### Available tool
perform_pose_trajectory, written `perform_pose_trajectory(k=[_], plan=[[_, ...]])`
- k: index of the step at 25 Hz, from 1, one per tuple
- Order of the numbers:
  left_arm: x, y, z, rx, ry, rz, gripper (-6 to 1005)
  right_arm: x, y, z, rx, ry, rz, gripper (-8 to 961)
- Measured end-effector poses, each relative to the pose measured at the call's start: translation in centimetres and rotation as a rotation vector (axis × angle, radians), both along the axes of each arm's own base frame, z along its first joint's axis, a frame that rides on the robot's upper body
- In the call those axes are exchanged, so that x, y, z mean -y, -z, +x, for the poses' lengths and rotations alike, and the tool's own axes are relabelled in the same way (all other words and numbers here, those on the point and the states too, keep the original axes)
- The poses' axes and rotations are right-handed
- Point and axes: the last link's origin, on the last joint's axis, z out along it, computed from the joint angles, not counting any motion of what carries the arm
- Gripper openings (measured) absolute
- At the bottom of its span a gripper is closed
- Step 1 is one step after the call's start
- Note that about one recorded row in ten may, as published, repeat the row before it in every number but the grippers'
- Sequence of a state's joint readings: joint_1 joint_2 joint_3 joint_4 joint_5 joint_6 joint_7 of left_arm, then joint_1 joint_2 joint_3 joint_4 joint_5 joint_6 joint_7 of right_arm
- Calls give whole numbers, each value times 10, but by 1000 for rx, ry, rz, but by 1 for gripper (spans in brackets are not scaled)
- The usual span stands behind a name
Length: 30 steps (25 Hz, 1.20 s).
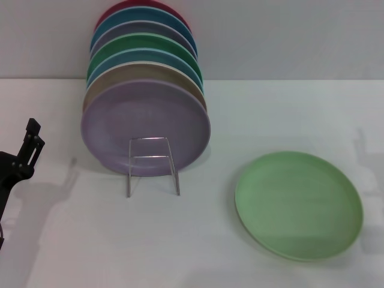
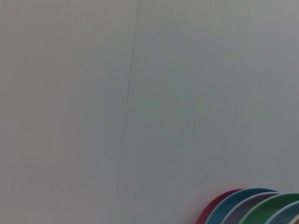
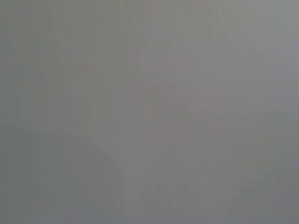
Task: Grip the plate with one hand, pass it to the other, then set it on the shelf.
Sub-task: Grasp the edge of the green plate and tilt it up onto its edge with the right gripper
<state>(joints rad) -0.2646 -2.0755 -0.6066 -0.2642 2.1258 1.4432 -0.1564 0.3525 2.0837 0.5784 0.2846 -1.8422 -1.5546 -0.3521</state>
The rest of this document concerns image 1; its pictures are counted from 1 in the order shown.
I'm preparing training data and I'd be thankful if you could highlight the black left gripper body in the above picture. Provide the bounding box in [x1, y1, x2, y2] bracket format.
[0, 151, 19, 220]

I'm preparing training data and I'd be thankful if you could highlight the light green plate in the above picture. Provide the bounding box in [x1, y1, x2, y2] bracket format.
[234, 151, 364, 261]

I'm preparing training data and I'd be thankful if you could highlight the lavender plate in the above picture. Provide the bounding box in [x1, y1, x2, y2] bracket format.
[80, 79, 211, 177]

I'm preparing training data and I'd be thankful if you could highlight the tan beige plate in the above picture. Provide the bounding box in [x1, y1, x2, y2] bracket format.
[82, 61, 208, 115]

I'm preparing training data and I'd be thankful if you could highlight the light blue plate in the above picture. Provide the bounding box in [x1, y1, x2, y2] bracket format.
[86, 47, 204, 91]

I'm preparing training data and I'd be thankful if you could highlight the dark green plate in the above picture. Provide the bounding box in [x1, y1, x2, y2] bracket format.
[86, 33, 201, 80]

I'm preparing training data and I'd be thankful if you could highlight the maroon red plate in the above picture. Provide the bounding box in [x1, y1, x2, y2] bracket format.
[94, 0, 192, 34]

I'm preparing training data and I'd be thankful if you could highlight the grey purple plate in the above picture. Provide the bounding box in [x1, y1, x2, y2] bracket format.
[89, 20, 199, 61]

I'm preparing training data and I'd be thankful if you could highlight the teal blue plate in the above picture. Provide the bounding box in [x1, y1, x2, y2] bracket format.
[89, 6, 199, 59]

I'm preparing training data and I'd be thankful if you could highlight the metal wire plate rack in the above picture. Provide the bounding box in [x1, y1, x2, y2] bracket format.
[125, 136, 181, 198]

